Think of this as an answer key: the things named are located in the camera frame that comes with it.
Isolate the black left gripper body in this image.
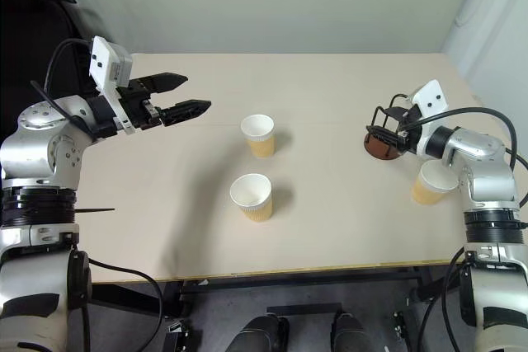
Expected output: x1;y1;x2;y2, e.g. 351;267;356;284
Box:
116;79;164;131

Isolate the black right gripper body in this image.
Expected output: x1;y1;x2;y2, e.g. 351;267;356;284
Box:
397;115;423;154

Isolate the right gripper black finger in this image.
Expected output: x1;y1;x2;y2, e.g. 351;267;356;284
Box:
365;124;403;149
387;106;416;120

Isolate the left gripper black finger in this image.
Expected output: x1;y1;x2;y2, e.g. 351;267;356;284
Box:
139;73;189;94
159;99;212;127

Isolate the yellow ribbed paper cup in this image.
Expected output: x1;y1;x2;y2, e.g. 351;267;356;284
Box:
229;173;274;223
240;114;276;159
410;161;460;207

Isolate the dark rounded shape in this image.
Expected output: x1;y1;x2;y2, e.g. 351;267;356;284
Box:
225;313;286;352
331;312;377;352

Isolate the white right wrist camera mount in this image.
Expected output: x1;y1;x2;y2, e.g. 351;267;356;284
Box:
411;78;450;154

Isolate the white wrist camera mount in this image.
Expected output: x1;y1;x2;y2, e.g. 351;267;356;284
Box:
88;35;135;135
411;78;450;154

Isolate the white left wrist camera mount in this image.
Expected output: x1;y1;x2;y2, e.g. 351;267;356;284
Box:
88;35;135;135

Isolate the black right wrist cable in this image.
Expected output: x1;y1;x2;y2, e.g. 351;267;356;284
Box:
406;106;519;171

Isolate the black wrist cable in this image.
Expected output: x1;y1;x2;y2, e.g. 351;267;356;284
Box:
406;106;519;171
31;38;100;143

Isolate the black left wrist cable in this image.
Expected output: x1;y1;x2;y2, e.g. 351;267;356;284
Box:
31;38;100;143

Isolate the black right arm lower cable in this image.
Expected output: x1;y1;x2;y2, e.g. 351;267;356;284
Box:
440;246;472;352

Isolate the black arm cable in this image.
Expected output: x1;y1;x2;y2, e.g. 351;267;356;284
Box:
440;246;472;352
80;259;164;352

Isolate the black left arm lower cable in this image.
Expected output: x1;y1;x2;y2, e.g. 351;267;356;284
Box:
80;259;164;352

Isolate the black metal table frame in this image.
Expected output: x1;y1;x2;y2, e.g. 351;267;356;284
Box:
90;263;469;352

